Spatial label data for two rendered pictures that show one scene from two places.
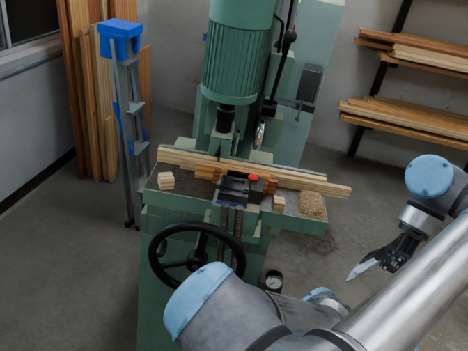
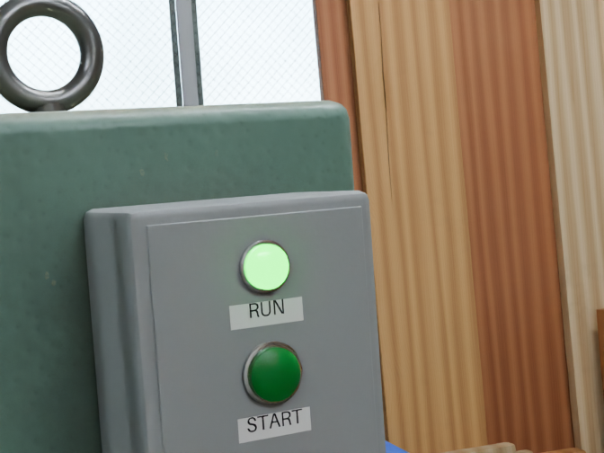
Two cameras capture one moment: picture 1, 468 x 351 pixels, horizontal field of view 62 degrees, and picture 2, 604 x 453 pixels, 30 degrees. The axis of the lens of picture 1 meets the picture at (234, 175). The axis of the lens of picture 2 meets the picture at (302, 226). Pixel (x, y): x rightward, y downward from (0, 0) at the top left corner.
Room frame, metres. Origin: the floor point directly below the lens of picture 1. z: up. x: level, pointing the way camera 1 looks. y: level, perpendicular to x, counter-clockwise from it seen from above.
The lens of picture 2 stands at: (1.30, -0.49, 1.49)
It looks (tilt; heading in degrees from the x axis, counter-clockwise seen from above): 3 degrees down; 63
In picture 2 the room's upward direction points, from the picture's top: 4 degrees counter-clockwise
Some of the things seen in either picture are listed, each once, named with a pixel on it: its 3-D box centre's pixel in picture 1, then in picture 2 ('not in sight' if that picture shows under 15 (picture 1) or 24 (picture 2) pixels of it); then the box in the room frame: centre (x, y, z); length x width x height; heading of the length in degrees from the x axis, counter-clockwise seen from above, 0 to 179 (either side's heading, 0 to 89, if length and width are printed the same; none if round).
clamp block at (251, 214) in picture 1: (235, 207); not in sight; (0.96, -0.02, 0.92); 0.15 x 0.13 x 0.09; 90
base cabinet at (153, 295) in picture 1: (204, 259); not in sight; (1.27, 0.06, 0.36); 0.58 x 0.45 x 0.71; 0
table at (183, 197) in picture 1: (235, 202); not in sight; (1.05, -0.02, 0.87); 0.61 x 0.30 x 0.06; 90
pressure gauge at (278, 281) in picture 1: (273, 280); not in sight; (0.94, -0.20, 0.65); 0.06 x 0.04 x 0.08; 90
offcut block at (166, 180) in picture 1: (166, 180); not in sight; (1.03, 0.21, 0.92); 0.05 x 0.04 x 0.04; 26
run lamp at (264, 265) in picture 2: not in sight; (267, 266); (1.47, -0.11, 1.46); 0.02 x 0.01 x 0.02; 0
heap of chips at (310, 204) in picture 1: (312, 200); not in sight; (1.07, -0.27, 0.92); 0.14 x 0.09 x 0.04; 0
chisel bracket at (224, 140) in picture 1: (222, 139); not in sight; (1.17, 0.06, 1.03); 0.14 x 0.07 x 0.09; 0
